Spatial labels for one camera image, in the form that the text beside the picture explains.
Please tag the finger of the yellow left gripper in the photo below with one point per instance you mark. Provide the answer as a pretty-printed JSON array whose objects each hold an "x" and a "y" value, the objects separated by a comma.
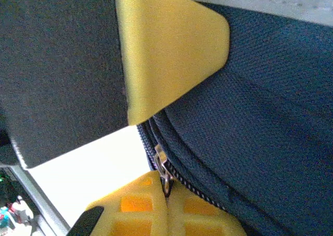
[{"x": 169, "y": 51}]

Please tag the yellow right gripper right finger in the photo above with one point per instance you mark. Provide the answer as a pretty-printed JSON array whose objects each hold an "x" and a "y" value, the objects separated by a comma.
[{"x": 197, "y": 220}]

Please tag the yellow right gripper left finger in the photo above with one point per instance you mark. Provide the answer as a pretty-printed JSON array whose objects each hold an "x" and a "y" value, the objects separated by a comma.
[{"x": 135, "y": 220}]

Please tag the navy blue backpack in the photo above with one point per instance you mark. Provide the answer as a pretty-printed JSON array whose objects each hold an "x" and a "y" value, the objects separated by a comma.
[{"x": 260, "y": 116}]

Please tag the aluminium frame beam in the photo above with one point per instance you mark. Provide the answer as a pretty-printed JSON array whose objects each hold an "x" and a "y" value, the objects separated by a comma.
[{"x": 39, "y": 194}]

